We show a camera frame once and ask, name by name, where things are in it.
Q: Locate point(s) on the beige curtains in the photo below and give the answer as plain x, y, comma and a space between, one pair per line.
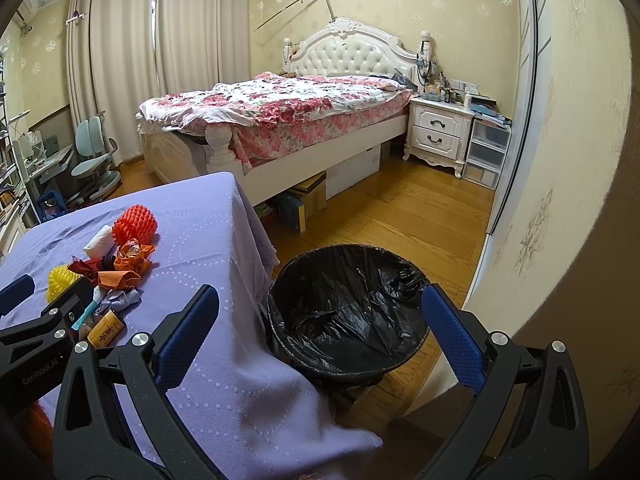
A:
120, 53

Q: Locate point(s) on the light green desk chair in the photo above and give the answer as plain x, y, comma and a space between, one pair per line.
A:
97, 162

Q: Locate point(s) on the bookshelf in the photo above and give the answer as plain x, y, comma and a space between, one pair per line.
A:
18, 213

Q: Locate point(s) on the purple tablecloth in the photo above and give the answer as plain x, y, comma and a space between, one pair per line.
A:
254, 416

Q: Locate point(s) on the white storage box under bed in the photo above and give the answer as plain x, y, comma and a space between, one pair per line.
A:
353, 170

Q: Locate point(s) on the teal white tube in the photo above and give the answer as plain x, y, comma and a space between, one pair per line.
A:
97, 296

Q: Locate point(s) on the sliding wardrobe door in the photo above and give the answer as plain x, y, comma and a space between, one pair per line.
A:
528, 114

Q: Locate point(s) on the orange wrapper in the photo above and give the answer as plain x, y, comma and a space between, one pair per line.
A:
134, 256

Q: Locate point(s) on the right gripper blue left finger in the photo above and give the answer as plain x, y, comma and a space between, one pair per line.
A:
114, 419

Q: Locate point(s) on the plastic drawer unit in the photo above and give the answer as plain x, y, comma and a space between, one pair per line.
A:
486, 152

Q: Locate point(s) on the floral pink quilt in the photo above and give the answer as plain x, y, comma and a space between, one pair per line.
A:
274, 116

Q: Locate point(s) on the white bed frame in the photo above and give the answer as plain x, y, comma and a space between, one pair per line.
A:
342, 47

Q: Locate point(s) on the cardboard box under bed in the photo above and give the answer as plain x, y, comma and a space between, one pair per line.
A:
302, 201

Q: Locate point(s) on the white nightstand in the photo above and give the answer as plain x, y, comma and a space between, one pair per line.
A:
438, 133

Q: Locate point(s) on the black lined trash bin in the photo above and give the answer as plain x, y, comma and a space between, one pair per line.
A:
346, 315

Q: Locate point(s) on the white paper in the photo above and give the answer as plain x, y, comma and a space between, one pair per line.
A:
118, 300

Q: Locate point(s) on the orange paper piece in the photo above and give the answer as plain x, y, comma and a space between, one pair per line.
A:
118, 280

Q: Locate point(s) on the study desk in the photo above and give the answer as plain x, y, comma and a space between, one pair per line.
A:
36, 169

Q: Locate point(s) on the yellow foam fruit net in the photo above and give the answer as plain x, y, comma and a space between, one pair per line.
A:
59, 279

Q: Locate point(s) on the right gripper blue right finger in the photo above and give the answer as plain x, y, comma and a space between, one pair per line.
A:
526, 418

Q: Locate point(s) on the white tissue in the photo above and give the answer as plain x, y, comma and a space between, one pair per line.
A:
101, 244

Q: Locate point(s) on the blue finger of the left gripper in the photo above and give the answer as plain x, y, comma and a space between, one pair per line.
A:
15, 293
67, 309

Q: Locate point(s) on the red foam fruit net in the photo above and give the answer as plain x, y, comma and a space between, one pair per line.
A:
135, 223

